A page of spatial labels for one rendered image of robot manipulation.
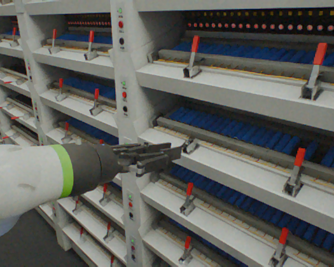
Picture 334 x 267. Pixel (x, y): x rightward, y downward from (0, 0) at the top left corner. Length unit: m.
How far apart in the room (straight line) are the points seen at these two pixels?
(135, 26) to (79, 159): 0.42
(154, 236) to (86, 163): 0.60
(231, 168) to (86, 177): 0.33
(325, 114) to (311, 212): 0.19
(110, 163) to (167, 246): 0.54
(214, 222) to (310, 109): 0.41
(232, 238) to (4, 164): 0.55
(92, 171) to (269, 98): 0.34
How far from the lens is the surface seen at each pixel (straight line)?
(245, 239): 0.77
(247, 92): 0.58
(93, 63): 0.96
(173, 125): 0.81
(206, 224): 0.81
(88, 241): 1.63
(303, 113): 0.55
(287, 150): 0.69
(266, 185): 0.64
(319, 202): 0.62
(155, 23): 0.84
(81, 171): 0.49
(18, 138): 2.02
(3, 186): 0.44
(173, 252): 0.99
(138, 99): 0.82
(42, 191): 0.46
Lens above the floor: 1.25
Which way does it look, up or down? 22 degrees down
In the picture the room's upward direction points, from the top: straight up
